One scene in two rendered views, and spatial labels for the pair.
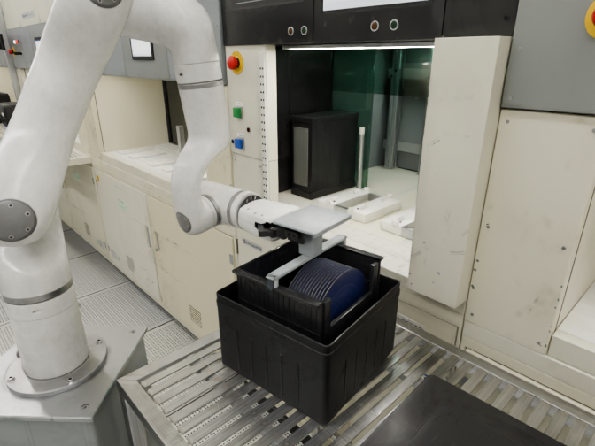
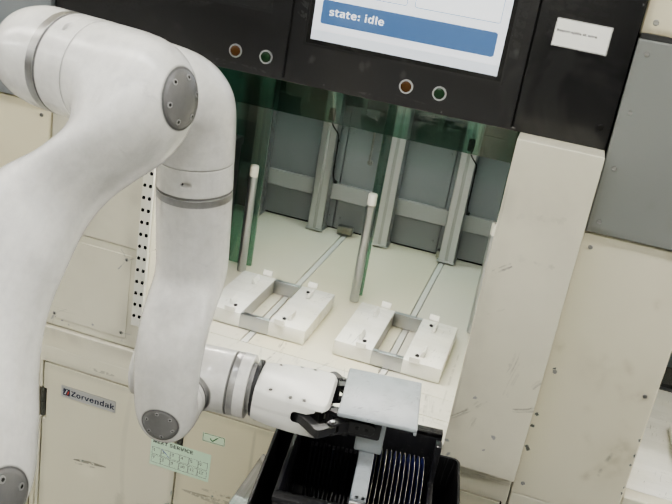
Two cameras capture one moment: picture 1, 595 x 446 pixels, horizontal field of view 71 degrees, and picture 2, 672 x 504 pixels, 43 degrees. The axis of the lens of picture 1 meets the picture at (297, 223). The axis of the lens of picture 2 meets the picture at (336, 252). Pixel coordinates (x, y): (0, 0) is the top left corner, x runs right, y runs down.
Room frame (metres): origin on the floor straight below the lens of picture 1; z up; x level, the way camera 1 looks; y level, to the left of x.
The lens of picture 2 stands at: (-0.01, 0.58, 1.63)
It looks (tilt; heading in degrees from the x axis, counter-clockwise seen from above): 21 degrees down; 326
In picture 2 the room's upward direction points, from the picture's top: 10 degrees clockwise
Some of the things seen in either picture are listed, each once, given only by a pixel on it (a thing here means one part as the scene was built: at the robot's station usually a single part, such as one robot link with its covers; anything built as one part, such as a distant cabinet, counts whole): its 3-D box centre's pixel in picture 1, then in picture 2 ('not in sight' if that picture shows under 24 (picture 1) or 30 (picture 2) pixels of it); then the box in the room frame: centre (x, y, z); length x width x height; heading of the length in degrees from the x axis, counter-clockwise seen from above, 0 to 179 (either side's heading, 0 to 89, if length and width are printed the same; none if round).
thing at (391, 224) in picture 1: (428, 223); (398, 337); (1.19, -0.40, 0.89); 0.22 x 0.21 x 0.04; 133
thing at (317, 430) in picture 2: (266, 226); (311, 417); (0.76, 0.06, 1.06); 0.08 x 0.06 x 0.01; 159
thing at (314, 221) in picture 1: (310, 288); (357, 497); (0.74, -0.03, 0.93); 0.24 x 0.20 x 0.32; 142
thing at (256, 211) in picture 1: (267, 217); (290, 395); (0.81, 0.06, 1.06); 0.11 x 0.10 x 0.07; 52
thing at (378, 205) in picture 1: (359, 203); (272, 302); (1.38, -0.22, 0.89); 0.22 x 0.21 x 0.04; 133
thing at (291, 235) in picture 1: (287, 234); (354, 428); (0.72, 0.02, 1.06); 0.07 x 0.03 x 0.03; 52
